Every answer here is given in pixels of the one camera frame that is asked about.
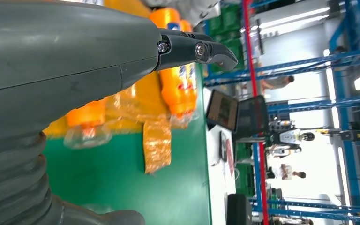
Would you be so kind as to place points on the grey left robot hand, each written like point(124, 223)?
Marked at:
point(59, 56)

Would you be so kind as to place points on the orange detergent bottle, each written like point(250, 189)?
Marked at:
point(173, 93)
point(186, 26)
point(86, 113)

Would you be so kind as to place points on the white table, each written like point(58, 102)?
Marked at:
point(220, 186)

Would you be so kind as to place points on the white humanoid robot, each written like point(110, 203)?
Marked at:
point(288, 136)

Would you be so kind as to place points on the red metal post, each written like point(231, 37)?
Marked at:
point(263, 186)

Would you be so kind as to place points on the green crate stack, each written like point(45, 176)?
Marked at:
point(229, 28)
point(244, 177)

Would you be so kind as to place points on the black tablet on stand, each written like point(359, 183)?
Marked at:
point(223, 110)

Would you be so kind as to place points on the black phone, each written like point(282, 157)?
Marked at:
point(223, 146)

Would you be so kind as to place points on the person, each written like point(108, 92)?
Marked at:
point(290, 172)
point(277, 83)

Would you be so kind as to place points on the green table board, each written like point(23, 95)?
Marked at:
point(121, 186)

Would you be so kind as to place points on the blue metal rack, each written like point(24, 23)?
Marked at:
point(338, 103)

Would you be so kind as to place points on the black and yellow machine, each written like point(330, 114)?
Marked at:
point(347, 135)

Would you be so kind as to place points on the black case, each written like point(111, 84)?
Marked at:
point(238, 209)

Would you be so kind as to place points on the red booklet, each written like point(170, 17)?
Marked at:
point(230, 158)

